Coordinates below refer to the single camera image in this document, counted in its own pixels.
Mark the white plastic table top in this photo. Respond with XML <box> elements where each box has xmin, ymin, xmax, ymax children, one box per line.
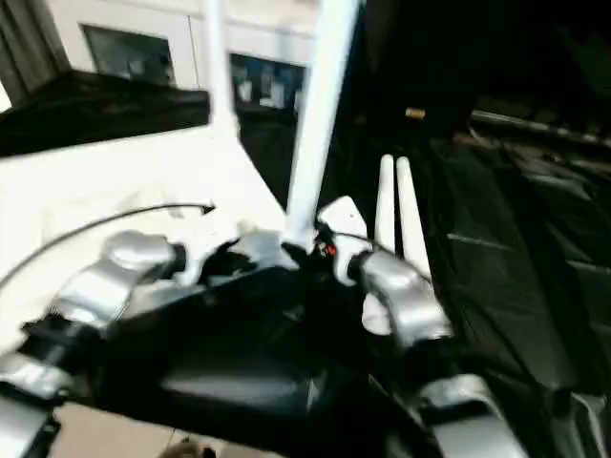
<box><xmin>0</xmin><ymin>124</ymin><xmax>306</xmax><ymax>325</ymax></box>

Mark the white plastic table leg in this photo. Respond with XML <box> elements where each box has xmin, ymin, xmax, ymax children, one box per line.
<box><xmin>363</xmin><ymin>155</ymin><xmax>397</xmax><ymax>335</ymax></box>
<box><xmin>202</xmin><ymin>0</ymin><xmax>240</xmax><ymax>139</ymax></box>
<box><xmin>284</xmin><ymin>0</ymin><xmax>362</xmax><ymax>247</ymax></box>
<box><xmin>394</xmin><ymin>157</ymin><xmax>432</xmax><ymax>282</ymax></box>

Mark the black plastic mat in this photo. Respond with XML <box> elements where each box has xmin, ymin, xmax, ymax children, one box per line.
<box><xmin>0</xmin><ymin>72</ymin><xmax>611</xmax><ymax>458</ymax></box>

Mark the white glass-door cabinet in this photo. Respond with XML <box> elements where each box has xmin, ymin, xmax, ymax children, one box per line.
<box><xmin>43</xmin><ymin>0</ymin><xmax>321</xmax><ymax>115</ymax></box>

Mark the black low bench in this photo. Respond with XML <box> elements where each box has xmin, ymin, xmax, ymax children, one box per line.
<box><xmin>468</xmin><ymin>108</ymin><xmax>611</xmax><ymax>149</ymax></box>

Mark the grey curtain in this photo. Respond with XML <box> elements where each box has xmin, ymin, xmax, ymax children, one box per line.
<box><xmin>0</xmin><ymin>0</ymin><xmax>73</xmax><ymax>96</ymax></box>

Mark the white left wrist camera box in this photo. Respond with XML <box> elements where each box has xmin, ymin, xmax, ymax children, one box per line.
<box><xmin>172</xmin><ymin>224</ymin><xmax>230</xmax><ymax>287</ymax></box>

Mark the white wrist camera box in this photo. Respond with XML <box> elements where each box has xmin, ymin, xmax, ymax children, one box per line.
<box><xmin>172</xmin><ymin>224</ymin><xmax>230</xmax><ymax>287</ymax></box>
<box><xmin>313</xmin><ymin>196</ymin><xmax>373</xmax><ymax>282</ymax></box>

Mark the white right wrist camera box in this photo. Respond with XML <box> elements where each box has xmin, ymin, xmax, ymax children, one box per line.
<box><xmin>313</xmin><ymin>196</ymin><xmax>373</xmax><ymax>282</ymax></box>

